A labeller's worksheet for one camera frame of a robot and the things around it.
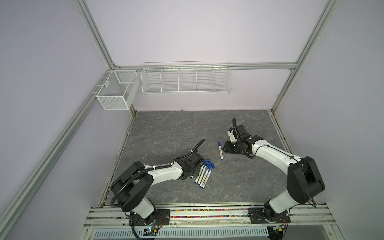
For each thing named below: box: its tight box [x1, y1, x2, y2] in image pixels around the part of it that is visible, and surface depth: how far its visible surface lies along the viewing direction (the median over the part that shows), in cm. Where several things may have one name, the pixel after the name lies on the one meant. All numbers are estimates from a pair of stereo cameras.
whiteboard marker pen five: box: [201, 169, 212, 189], surface depth 87 cm
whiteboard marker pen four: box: [197, 166, 206, 185], surface depth 88 cm
